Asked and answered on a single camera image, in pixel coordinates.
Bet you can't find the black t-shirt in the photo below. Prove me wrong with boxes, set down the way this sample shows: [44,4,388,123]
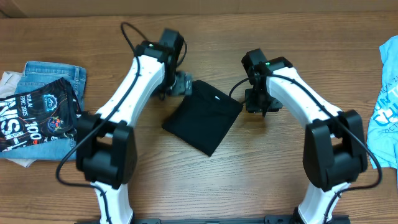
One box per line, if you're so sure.
[162,80,243,157]

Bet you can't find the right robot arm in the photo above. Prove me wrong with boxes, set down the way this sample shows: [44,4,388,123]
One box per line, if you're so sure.
[241,49,368,223]

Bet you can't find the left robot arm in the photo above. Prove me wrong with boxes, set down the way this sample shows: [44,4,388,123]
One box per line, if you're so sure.
[75,29,192,223]

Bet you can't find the light blue printed t-shirt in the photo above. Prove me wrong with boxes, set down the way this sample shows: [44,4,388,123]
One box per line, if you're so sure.
[367,36,397,169]

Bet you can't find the black printed sports jersey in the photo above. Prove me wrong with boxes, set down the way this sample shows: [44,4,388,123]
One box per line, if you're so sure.
[1,78,81,151]

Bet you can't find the blue denim jeans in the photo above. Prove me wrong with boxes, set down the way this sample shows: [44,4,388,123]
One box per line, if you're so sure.
[1,61,86,161]

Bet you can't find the beige folded garment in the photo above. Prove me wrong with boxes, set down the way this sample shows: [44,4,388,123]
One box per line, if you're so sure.
[1,72,35,167]

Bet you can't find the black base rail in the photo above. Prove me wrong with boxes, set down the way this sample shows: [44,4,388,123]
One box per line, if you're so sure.
[74,214,351,224]

